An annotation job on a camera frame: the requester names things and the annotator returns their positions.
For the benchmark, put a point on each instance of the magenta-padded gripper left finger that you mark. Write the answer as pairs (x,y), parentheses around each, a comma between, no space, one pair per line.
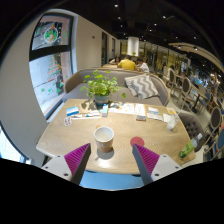
(76,159)

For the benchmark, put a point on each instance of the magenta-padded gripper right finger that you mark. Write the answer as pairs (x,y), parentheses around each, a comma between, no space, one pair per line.
(148,160)

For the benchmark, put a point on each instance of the flat round red coaster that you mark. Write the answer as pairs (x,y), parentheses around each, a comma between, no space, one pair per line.
(136,140)

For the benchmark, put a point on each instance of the brown paper cup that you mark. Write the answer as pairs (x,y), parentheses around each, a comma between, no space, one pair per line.
(104,141)

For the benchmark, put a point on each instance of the pill blister pack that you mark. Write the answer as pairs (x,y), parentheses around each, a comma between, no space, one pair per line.
(67,121)

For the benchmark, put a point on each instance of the white pen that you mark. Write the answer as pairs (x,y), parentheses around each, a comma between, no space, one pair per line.
(85,116)

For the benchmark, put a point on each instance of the clear plastic glass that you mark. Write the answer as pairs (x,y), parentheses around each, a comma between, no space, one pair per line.
(172,122)

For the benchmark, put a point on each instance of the blue card box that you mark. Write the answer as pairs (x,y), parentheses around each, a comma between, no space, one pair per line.
(72,111)

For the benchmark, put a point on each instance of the small white-blue box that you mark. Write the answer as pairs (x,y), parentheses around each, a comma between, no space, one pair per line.
(152,111)

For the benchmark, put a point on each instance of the yellow card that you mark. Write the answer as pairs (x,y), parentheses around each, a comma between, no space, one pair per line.
(171,111)

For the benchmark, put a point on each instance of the brown notebook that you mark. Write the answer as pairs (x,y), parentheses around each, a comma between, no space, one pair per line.
(87,106)

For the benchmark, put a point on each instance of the grey tufted armchair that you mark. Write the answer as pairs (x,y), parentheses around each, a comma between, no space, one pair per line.
(192,126)

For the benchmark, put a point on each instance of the printed paper pamphlet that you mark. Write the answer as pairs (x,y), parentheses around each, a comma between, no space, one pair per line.
(124,108)

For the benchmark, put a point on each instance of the grey chevron pillow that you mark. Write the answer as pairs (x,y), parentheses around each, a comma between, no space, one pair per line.
(141,86)

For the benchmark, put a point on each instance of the green potted plant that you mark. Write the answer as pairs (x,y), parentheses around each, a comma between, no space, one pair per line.
(100,87)

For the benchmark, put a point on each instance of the group of dining chairs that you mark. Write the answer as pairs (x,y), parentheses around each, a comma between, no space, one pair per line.
(185,87)

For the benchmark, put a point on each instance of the grey curved sofa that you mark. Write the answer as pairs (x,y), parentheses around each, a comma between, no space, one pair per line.
(121,76)

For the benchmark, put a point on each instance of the window with printed decals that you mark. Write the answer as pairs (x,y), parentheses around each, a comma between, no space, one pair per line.
(50,73)

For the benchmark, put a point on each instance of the person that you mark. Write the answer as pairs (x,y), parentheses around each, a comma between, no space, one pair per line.
(143,66)
(115,60)
(127,64)

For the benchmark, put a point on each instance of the white round column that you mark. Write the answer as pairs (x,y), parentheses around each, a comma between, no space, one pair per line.
(133,46)

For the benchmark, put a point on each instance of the group of ceiling lights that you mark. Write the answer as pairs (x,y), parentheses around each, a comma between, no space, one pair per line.
(150,23)

